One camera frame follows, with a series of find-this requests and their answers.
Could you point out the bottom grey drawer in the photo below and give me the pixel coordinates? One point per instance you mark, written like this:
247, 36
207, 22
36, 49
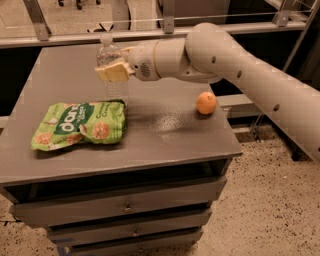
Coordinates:
138, 244

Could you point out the clear plastic water bottle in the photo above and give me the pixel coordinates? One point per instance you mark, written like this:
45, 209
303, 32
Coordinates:
109, 53

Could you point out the middle grey drawer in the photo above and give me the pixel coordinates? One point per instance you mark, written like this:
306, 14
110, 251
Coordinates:
131, 228

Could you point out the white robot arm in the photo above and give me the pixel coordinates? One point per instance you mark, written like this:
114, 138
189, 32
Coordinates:
208, 52

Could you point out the top grey drawer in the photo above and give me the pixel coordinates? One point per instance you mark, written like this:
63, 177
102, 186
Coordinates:
117, 203

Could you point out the metal frame rail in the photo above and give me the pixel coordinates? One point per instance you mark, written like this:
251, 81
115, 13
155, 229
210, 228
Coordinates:
27, 23

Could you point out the green rice chip bag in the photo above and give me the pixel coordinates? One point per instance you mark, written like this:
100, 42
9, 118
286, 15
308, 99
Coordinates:
67, 124

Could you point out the grey drawer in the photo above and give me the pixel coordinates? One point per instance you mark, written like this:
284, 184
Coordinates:
117, 203
138, 244
131, 228

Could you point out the grey metal crossbar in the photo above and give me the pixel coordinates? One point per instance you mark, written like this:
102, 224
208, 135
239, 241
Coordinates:
238, 106

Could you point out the orange fruit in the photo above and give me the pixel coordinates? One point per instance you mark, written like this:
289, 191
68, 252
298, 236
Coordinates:
206, 103

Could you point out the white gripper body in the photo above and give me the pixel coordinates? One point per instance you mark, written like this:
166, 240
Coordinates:
142, 62

